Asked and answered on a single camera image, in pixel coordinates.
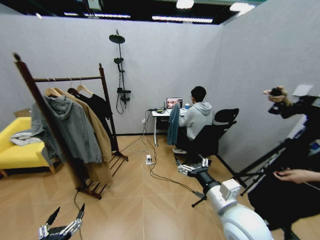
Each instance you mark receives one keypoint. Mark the white desk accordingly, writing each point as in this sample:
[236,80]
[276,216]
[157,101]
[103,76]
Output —
[160,115]

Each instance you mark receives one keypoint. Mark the blue cup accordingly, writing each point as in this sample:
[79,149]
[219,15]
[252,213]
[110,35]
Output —
[187,105]

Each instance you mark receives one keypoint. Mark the black device on desk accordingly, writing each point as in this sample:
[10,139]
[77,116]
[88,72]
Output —
[156,110]

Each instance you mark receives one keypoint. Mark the dark wooden hanger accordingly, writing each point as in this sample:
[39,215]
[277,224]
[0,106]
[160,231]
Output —
[72,90]

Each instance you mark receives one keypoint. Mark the blue denim jacket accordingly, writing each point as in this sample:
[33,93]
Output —
[173,125]

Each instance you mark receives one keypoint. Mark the open laptop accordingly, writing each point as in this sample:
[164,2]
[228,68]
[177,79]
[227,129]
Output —
[174,103]

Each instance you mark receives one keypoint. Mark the black garment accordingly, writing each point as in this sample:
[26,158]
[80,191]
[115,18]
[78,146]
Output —
[100,105]

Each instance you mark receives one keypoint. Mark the standing person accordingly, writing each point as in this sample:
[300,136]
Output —
[287,195]

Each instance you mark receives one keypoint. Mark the black office chair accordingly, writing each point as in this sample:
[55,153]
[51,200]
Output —
[212,140]

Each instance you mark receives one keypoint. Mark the grey hooded sweatshirt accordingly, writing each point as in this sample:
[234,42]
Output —
[72,130]

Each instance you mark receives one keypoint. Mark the long ceiling light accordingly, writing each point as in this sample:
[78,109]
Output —
[107,15]
[182,19]

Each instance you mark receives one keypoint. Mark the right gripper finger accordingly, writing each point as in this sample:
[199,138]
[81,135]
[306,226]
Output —
[185,168]
[205,163]

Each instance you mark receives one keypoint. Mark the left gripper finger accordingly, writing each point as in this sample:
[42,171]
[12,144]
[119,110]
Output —
[80,212]
[52,217]

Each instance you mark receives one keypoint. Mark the white power strip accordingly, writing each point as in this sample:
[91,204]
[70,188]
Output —
[148,160]

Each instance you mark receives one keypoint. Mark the yellow sofa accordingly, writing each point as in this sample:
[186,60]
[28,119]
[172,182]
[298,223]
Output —
[20,155]

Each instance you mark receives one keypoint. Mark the round ceiling light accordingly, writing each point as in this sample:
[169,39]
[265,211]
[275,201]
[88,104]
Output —
[185,3]

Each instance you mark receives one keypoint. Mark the small black device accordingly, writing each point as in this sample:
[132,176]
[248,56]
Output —
[275,92]

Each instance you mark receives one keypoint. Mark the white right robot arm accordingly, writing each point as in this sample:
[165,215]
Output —
[240,217]

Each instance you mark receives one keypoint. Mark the camel brown coat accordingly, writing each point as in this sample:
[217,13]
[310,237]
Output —
[100,135]

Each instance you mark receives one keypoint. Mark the white grey garment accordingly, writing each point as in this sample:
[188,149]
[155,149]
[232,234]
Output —
[25,138]

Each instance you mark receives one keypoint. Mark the standing person's right forearm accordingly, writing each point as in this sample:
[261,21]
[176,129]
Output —
[315,178]

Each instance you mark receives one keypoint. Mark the black shower set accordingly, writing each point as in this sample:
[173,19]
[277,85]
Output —
[120,75]

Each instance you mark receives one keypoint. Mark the dark wooden clothes rack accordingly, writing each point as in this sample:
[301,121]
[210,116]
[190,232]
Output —
[37,100]

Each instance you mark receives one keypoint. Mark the seated person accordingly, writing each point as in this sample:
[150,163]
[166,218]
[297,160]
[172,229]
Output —
[197,117]

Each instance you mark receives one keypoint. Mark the light wooden hanger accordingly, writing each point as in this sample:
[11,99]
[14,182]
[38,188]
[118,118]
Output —
[85,89]
[51,91]

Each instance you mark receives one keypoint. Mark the cardboard box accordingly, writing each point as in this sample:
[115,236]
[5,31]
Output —
[22,113]

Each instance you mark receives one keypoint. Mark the black tripod stand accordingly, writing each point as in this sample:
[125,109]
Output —
[260,167]

